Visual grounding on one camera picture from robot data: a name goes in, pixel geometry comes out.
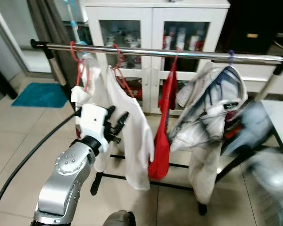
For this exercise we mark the white navy jacket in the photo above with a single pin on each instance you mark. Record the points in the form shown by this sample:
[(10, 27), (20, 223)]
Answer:
[(203, 108)]

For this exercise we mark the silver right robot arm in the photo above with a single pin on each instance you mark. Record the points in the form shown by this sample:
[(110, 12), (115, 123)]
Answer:
[(269, 179)]

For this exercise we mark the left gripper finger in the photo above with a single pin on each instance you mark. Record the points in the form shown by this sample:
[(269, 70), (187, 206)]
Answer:
[(110, 112), (121, 121)]

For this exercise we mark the dark curtain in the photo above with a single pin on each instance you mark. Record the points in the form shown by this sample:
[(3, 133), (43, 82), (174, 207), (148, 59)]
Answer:
[(47, 23)]

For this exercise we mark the white drawer unit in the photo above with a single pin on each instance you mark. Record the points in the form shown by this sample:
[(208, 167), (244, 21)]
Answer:
[(252, 73)]

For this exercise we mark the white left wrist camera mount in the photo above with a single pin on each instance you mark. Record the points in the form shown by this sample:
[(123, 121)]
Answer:
[(90, 121)]

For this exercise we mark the teal floor mat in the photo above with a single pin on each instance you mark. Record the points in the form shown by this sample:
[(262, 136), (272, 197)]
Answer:
[(40, 95)]

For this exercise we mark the red garment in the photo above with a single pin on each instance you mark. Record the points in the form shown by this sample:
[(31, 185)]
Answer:
[(160, 155)]

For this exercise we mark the black cabinet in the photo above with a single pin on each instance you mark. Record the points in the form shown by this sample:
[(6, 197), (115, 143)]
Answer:
[(254, 19)]

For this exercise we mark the white garment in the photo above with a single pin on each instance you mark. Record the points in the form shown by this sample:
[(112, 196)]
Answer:
[(92, 82), (137, 141)]

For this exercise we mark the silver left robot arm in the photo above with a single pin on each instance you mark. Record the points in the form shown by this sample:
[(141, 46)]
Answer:
[(66, 174)]

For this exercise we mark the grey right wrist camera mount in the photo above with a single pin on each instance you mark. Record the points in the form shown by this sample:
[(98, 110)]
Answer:
[(254, 120)]

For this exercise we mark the light blue mop pole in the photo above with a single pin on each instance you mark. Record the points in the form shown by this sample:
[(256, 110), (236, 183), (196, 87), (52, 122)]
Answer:
[(74, 23)]

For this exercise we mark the metal clothes rack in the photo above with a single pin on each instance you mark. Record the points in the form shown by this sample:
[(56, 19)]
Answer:
[(179, 53)]

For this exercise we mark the white glass door cabinet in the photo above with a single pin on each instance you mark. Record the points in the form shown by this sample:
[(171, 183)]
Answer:
[(151, 14)]

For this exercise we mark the purple hanger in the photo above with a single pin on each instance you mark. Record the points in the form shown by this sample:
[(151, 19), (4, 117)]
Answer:
[(231, 59)]

